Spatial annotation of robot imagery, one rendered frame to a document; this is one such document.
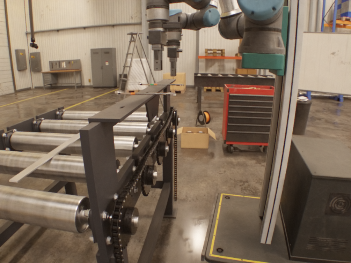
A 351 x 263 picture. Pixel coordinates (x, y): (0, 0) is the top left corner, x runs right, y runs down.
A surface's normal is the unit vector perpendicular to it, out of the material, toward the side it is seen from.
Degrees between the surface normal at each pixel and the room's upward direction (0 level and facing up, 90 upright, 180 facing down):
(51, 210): 53
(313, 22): 90
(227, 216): 0
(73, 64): 90
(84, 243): 0
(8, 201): 48
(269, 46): 70
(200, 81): 90
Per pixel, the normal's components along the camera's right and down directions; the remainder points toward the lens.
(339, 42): -0.52, 0.26
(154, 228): 0.00, -0.95
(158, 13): 0.13, 0.29
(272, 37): 0.10, -0.04
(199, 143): -0.09, 0.29
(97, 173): 0.99, 0.04
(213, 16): 0.53, 0.33
